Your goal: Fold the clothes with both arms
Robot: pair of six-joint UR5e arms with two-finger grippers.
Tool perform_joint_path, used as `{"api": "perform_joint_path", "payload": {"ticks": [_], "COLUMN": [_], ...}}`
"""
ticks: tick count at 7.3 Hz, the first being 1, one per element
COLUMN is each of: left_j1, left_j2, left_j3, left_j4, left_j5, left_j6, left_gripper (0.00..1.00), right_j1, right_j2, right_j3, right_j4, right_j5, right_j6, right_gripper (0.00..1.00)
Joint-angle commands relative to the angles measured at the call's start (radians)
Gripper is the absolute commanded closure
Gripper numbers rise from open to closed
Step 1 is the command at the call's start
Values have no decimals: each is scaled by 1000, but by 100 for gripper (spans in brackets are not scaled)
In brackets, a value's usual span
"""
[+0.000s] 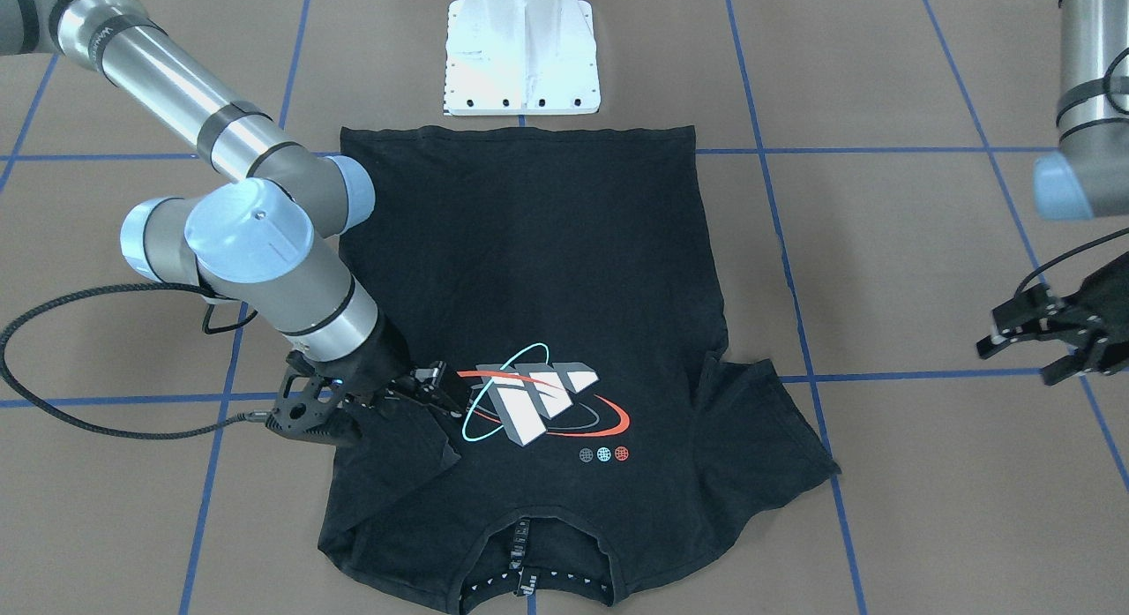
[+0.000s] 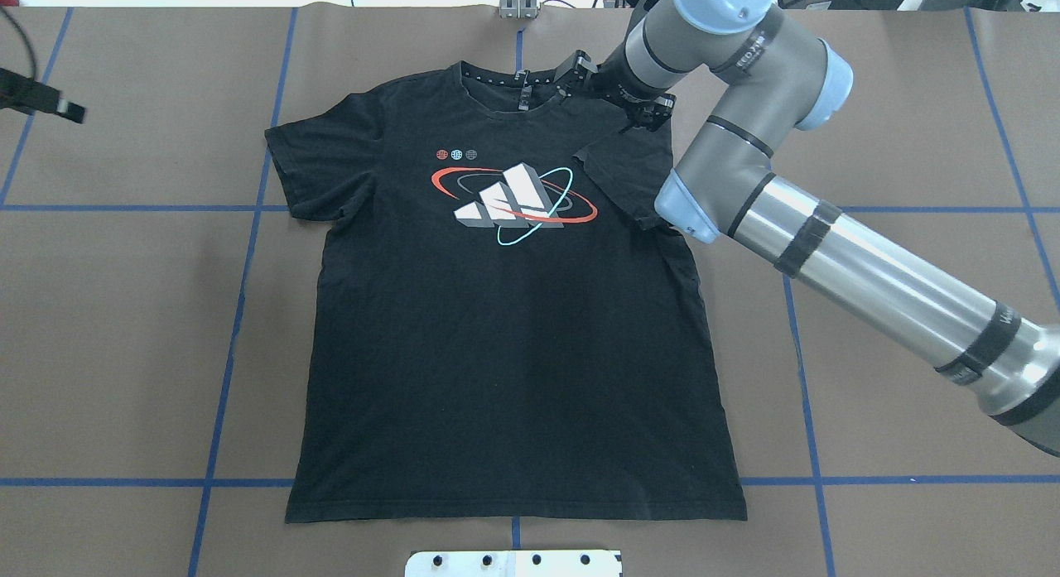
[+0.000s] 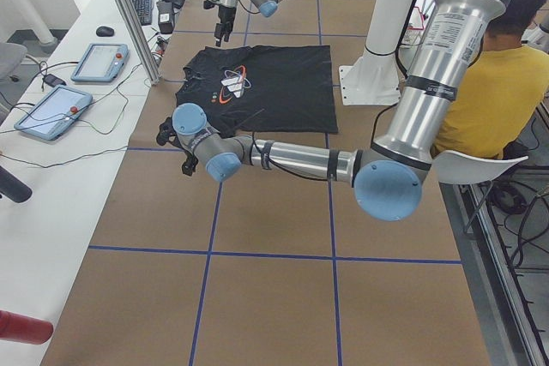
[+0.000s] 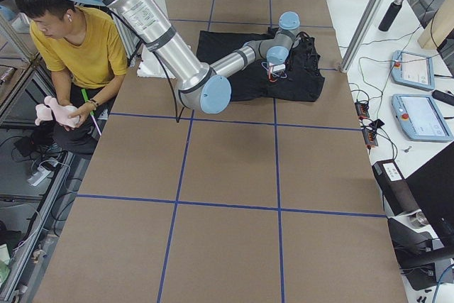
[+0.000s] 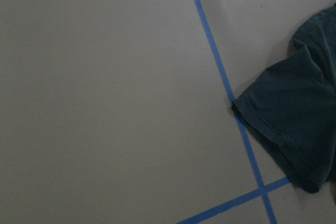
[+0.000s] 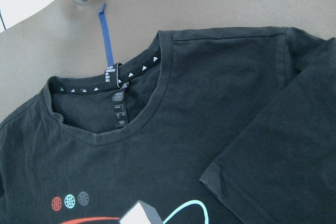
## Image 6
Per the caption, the black graphic t-shirt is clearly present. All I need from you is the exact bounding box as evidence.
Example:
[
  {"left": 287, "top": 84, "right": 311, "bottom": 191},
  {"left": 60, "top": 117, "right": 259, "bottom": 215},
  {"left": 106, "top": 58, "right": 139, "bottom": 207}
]
[{"left": 1, "top": 27, "right": 335, "bottom": 223}]

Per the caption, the brown paper table cover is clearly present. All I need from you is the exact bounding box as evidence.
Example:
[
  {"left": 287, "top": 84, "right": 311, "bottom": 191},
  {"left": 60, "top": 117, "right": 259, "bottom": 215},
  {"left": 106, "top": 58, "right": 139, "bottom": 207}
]
[{"left": 1, "top": 0, "right": 335, "bottom": 119}]

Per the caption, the blue tape line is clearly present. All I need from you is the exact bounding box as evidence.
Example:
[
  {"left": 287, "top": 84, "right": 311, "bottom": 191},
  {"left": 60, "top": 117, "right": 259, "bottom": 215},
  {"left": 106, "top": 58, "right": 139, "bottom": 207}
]
[{"left": 98, "top": 3, "right": 114, "bottom": 67}]

